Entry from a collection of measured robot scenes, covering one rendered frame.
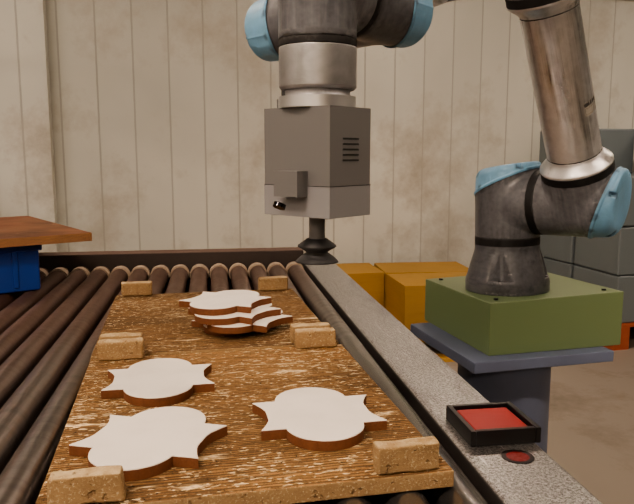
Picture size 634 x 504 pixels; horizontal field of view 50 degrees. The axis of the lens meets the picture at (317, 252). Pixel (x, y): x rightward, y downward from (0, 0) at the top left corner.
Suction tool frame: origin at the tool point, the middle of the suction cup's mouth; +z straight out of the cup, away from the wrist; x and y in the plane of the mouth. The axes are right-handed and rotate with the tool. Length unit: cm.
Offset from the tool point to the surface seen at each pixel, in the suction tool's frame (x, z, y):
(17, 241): 14, 7, -92
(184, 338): 11.4, 16.8, -35.8
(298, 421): -3.2, 15.7, 0.4
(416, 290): 276, 67, -161
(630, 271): 386, 61, -77
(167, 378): -3.6, 15.7, -20.2
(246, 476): -13.2, 16.8, 3.3
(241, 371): 6.2, 16.8, -17.9
